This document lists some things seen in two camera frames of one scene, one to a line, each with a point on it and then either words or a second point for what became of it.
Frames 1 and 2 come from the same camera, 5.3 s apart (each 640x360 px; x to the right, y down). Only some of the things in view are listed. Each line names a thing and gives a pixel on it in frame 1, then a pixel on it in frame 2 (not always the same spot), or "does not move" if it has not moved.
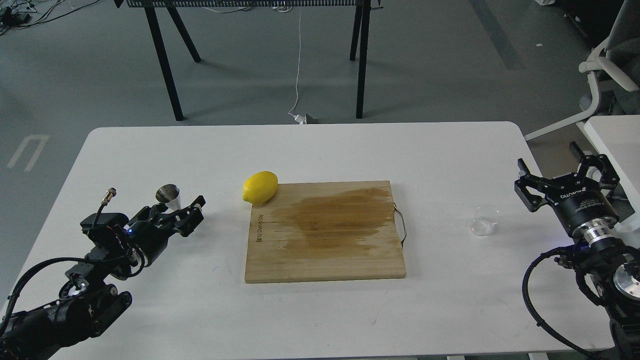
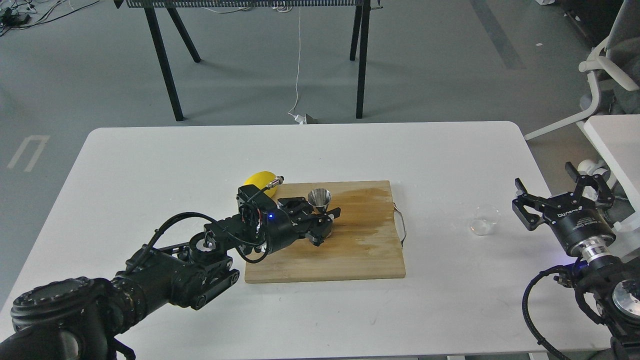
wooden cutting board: [325, 231] does not move
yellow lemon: [260, 187] does not move
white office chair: [613, 68] does not move
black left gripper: [143, 242] to [262, 222]
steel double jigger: [169, 195] to [319, 198]
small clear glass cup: [486, 219] does not move
